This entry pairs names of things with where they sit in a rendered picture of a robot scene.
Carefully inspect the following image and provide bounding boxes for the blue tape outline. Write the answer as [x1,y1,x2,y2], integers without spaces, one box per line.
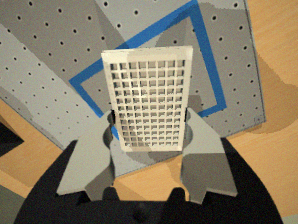
[68,0,227,118]

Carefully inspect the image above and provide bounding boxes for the cream well plate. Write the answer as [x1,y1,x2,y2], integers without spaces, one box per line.
[101,46,193,151]

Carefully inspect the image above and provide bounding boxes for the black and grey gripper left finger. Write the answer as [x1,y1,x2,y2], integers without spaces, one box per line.
[13,109,116,224]

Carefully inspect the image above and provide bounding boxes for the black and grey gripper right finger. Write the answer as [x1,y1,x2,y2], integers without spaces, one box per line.
[180,107,283,224]

